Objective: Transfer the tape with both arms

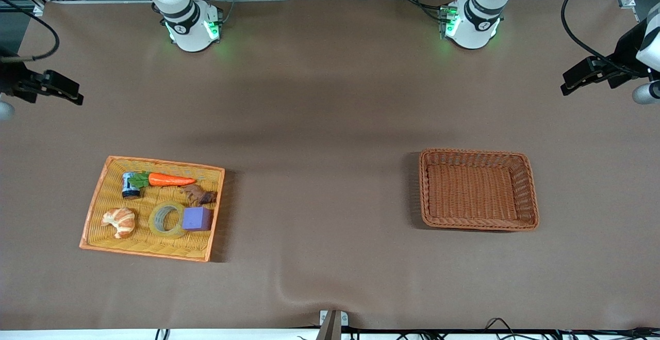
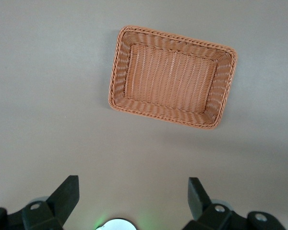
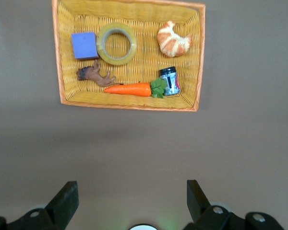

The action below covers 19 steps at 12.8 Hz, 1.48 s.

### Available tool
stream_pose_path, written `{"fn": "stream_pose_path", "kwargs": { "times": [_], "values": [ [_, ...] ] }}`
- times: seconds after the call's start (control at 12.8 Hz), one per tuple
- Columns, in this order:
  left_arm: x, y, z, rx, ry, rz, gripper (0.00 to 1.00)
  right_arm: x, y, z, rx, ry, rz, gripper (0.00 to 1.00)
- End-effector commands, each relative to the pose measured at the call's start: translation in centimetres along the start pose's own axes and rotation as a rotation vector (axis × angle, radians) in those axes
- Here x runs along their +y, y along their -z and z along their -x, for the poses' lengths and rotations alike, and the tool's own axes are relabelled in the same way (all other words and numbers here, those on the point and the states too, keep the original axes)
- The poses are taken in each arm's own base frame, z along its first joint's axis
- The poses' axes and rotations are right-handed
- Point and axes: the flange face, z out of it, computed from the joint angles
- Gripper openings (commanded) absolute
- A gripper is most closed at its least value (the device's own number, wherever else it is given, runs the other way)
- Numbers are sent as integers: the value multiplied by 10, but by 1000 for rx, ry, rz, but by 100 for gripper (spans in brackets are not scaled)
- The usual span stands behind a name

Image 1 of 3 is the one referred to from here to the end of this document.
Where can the brown wicker basket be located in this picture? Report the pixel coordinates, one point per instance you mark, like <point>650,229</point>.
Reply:
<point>477,195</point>

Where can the yellow woven tray orange rim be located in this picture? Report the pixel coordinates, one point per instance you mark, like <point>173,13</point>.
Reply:
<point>149,244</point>

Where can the orange toy carrot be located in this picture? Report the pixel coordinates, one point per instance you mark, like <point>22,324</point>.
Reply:
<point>170,179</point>

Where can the metal table edge bracket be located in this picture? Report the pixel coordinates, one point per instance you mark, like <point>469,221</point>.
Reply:
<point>333,322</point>

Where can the toy croissant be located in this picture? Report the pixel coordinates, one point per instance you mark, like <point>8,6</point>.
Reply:
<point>120,221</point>

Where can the small blue can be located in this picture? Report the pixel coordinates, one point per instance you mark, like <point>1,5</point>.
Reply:
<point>130,186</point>

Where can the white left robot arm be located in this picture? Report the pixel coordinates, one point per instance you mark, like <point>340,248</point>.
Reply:
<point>472,30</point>

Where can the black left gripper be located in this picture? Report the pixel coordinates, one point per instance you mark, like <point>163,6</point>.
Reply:
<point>625,51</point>

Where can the purple cube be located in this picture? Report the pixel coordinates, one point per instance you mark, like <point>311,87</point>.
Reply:
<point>197,219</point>

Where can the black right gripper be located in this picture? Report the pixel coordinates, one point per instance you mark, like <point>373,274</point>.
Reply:
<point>11,80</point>

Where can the yellow clear tape roll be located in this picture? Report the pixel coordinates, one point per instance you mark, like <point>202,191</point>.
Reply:
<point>166,220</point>

